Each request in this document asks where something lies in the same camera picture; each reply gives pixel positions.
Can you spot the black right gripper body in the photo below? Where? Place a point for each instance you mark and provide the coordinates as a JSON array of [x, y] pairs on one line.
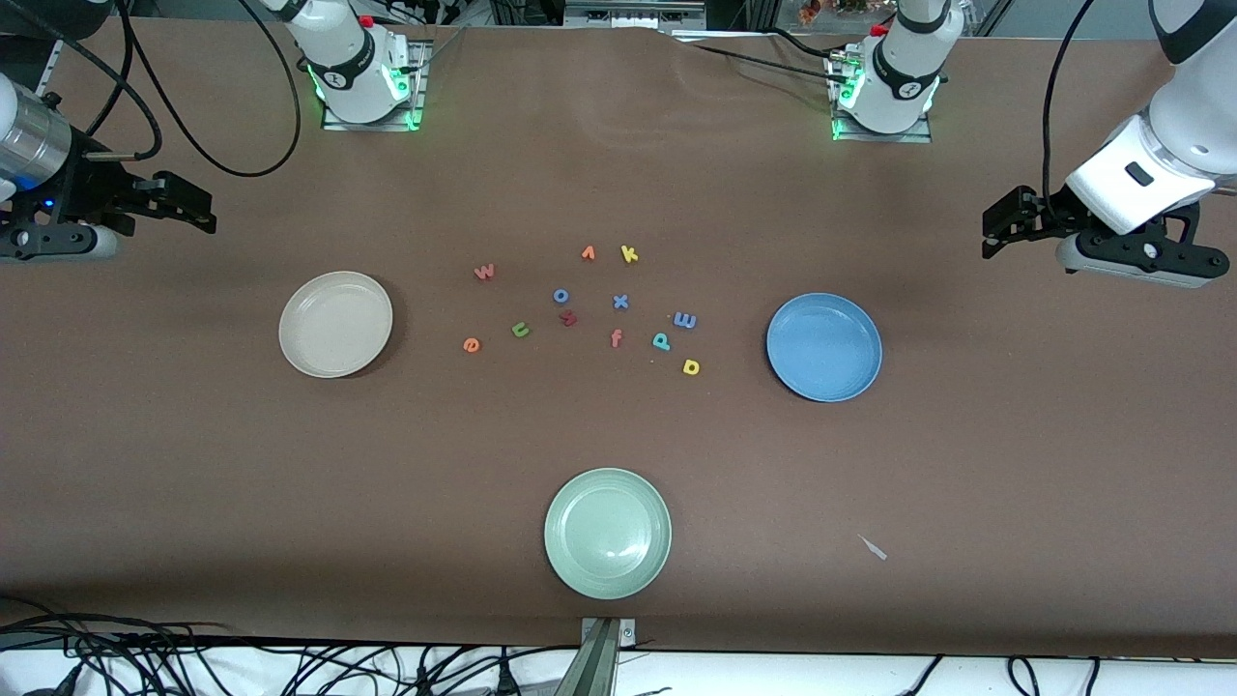
[[99, 187]]

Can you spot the red foam letter w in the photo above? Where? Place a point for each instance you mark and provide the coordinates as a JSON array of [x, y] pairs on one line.
[[484, 272]]

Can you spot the blue foam letter m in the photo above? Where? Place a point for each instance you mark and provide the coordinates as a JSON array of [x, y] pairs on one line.
[[684, 320]]

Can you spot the teal foam letter p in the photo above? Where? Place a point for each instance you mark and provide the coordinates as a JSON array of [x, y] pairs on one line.
[[656, 340]]

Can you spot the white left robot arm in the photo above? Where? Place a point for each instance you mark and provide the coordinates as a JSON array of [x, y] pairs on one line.
[[904, 77]]

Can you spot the beige brown plate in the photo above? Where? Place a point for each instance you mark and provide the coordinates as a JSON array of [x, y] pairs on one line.
[[333, 324]]

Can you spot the blue plate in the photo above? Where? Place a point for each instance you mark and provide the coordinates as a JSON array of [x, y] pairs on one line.
[[824, 348]]

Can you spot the brown paper table cover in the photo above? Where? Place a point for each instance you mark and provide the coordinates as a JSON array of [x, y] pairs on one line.
[[193, 464]]

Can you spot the small orange object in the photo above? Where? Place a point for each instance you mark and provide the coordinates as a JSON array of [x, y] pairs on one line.
[[809, 12]]

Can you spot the white paper scrap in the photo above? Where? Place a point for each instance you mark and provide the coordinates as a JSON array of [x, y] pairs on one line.
[[873, 548]]

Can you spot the yellow foam letter k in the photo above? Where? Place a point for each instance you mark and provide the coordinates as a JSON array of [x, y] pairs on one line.
[[629, 254]]

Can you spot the pale green plate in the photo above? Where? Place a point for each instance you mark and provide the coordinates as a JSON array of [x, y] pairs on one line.
[[608, 534]]

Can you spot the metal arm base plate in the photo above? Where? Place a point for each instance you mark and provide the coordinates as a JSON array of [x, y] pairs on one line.
[[918, 136], [417, 92]]

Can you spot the grey metal rail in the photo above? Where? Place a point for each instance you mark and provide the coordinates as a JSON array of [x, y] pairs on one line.
[[628, 14]]

